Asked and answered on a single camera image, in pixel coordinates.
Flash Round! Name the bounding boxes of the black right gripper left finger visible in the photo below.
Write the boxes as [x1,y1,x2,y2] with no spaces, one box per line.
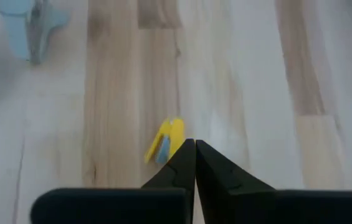
[30,138,197,224]

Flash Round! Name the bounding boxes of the grey plastic clip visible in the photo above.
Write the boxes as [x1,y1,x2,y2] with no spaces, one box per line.
[0,0,72,66]

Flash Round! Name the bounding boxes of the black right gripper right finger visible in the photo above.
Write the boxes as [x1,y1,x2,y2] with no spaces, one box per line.
[195,139,352,224]

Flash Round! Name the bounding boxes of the yellow mini stapler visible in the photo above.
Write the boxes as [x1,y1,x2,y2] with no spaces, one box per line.
[143,116,186,165]

